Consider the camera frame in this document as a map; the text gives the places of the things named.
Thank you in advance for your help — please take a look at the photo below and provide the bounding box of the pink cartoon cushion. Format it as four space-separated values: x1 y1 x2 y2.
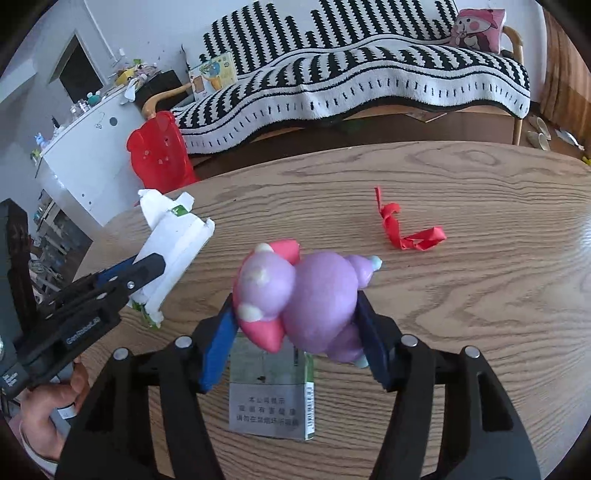
450 8 507 54

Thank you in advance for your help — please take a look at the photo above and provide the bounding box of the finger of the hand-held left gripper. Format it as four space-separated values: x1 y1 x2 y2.
45 258 139 315
46 253 168 334

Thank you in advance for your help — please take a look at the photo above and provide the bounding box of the cardboard piece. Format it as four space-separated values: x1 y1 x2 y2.
405 108 450 124

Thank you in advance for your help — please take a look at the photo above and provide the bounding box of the purple pink toy figure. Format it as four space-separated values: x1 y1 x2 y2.
232 239 384 368

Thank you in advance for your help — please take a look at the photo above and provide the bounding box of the black white striped blanket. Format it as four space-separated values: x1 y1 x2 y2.
173 0 532 155

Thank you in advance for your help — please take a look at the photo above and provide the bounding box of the red plastic stool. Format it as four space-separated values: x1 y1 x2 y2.
127 111 200 193

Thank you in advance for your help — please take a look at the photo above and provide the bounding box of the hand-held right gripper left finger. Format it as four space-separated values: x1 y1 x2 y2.
54 294 241 480

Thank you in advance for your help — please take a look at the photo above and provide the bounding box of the person's left hand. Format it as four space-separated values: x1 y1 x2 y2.
21 362 90 462

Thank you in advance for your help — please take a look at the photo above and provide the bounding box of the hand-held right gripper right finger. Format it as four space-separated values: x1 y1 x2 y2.
355 292 542 480

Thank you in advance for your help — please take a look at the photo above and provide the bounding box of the white green carton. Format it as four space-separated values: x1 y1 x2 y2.
128 189 216 329

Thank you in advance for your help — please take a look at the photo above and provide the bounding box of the grey green cigarette box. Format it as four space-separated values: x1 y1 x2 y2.
228 335 318 441

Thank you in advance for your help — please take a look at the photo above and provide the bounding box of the brown curtain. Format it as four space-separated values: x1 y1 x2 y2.
539 9 591 136

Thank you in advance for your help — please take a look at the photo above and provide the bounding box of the picture book on sofa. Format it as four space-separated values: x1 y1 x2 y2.
188 52 239 103

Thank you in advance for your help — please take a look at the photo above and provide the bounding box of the white cabinet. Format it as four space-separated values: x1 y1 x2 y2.
34 85 149 227

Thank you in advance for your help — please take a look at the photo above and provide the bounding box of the person's left forearm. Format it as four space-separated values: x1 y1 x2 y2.
9 415 60 478

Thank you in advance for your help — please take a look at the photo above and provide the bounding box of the storage shelf rack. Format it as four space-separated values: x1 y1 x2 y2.
27 188 95 303

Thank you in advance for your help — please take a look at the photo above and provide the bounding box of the clutter pile on cabinet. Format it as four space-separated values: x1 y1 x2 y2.
110 47 160 103

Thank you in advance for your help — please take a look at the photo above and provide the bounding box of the red ribbon scrap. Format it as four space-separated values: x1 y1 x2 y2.
374 186 448 252

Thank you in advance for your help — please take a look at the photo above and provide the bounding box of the wooden sofa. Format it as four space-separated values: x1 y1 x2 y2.
142 25 526 147

